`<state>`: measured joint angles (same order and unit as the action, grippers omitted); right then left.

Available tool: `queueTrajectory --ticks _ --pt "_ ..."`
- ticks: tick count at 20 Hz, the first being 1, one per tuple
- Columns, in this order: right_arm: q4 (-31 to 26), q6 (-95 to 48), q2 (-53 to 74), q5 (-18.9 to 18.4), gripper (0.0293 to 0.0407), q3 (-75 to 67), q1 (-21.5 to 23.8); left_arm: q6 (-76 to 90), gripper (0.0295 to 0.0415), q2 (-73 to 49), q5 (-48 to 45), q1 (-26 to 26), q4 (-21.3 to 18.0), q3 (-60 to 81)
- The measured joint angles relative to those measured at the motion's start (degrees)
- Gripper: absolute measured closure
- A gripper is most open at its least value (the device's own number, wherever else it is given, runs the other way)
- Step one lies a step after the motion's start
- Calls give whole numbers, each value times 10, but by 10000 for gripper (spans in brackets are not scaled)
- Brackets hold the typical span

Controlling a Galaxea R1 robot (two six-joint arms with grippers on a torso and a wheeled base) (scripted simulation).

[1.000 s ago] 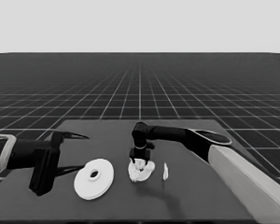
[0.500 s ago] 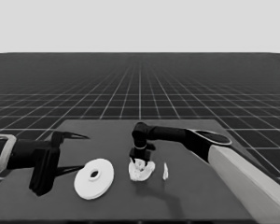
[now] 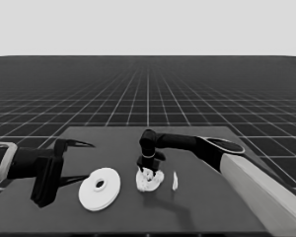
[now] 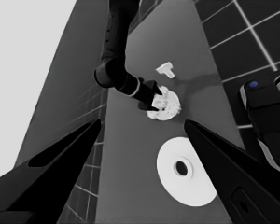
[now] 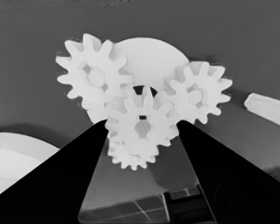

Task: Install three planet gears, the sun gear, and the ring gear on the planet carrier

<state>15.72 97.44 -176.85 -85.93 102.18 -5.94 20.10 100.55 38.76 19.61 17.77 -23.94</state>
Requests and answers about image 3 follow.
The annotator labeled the small white T-shaped piece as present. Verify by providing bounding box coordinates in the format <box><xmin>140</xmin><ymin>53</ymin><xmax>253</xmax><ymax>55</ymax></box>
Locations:
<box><xmin>172</xmin><ymin>171</ymin><xmax>180</xmax><ymax>192</ymax></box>

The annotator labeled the large thick white disc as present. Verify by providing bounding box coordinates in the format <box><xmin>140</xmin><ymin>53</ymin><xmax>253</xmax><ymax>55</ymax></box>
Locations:
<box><xmin>78</xmin><ymin>167</ymin><xmax>121</xmax><ymax>212</ymax></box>

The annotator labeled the white round carrier with pins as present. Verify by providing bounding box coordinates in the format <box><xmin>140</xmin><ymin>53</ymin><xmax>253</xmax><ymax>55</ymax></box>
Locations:
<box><xmin>135</xmin><ymin>167</ymin><xmax>166</xmax><ymax>193</ymax></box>

